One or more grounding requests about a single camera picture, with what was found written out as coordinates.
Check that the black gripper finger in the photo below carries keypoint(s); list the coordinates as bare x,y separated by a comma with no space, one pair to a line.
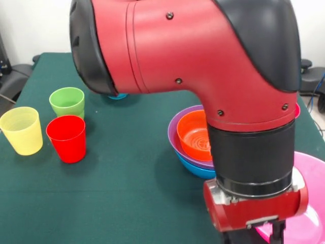
278,231
238,237

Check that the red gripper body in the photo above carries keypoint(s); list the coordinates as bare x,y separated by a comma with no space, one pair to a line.
254,208

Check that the large pink bowl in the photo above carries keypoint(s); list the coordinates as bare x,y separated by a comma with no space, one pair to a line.
312,190

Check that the orange bowl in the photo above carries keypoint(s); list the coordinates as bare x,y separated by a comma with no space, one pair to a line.
190,127

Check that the purple bowl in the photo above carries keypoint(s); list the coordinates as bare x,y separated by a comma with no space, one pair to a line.
172,134

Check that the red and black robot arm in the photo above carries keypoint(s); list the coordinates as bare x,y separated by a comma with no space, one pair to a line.
190,50

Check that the large blue bowl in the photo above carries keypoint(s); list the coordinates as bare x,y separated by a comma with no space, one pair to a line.
198,172

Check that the crimson bowl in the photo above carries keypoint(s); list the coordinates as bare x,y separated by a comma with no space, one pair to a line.
297,110

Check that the dark green tablecloth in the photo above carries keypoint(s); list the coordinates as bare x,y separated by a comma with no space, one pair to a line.
114,203

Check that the black rounded floor base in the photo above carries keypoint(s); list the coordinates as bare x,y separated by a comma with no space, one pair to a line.
312,78

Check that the small blue bowl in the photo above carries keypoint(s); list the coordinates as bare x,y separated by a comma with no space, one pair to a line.
116,96

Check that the red cup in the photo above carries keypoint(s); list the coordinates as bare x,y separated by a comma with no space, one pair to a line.
68,145

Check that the green cup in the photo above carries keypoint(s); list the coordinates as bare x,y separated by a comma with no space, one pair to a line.
66,101

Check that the yellow cup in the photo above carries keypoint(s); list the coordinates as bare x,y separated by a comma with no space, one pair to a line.
23,137

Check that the dark grey chair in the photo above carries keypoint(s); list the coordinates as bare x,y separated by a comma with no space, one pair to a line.
15,78

